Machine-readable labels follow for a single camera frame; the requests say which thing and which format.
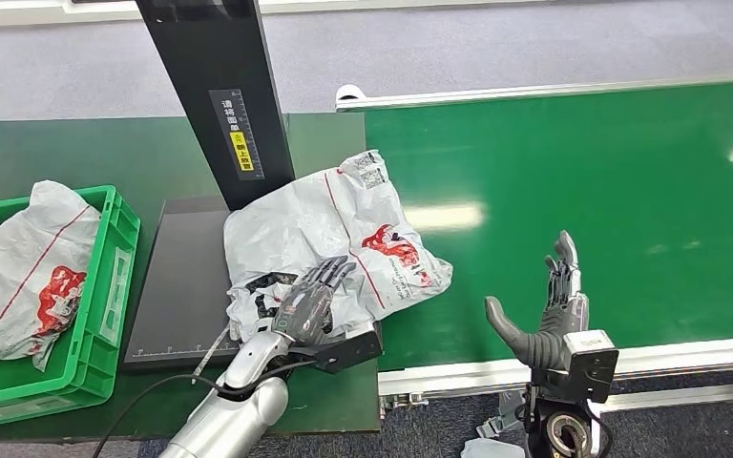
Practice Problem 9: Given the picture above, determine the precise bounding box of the green conveyor belt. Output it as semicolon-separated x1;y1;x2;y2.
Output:
364;78;733;374

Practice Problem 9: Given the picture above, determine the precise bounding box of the black scanner post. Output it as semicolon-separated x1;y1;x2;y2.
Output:
135;0;297;213

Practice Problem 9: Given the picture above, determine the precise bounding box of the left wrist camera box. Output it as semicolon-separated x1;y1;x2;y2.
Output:
304;321;385;375

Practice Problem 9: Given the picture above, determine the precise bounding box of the green plastic crate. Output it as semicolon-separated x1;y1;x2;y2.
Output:
0;184;142;433

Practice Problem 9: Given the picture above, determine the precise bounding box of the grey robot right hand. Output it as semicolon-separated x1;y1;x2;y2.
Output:
484;230;591;372

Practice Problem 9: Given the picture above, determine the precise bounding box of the aluminium conveyor side rail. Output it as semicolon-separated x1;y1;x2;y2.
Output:
376;335;733;413
334;69;733;115

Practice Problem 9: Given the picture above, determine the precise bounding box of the black scanner base plate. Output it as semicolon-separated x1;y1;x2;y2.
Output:
122;194;385;372

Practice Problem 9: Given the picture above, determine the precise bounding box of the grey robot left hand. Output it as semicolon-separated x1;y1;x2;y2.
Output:
271;255;359;346

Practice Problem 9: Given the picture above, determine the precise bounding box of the grey bracket on floor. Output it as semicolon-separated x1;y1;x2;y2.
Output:
476;390;527;441

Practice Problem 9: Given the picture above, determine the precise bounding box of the white conveyor end cap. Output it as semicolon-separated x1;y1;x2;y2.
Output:
334;83;368;106

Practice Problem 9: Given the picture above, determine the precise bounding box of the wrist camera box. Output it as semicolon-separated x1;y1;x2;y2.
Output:
304;321;385;375
550;329;621;406

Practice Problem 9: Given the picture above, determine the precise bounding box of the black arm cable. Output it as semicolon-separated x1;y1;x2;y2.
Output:
91;359;319;458

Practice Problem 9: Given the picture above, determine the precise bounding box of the pale grey bag on floor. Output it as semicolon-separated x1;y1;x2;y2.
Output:
459;437;527;458

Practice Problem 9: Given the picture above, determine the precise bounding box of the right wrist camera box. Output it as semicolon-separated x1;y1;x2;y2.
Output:
550;329;621;406

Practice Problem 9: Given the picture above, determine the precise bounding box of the ruler label with yellow sticker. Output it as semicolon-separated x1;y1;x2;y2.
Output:
208;88;266;182

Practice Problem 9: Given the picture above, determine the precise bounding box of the white mailer bag red print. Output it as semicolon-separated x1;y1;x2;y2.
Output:
0;179;103;372
222;149;455;344

